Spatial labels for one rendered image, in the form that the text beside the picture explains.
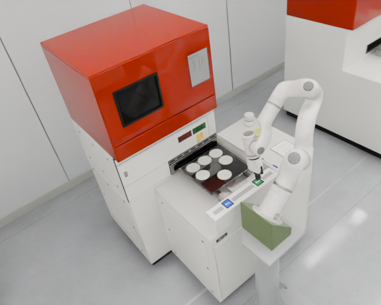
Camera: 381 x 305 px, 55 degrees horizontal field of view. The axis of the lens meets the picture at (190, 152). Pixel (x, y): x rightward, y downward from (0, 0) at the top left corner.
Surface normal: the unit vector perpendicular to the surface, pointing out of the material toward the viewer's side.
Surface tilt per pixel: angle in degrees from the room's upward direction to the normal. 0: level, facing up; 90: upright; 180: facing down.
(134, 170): 90
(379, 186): 0
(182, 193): 0
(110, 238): 0
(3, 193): 90
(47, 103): 90
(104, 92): 90
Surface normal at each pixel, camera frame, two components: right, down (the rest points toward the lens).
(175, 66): 0.61, 0.44
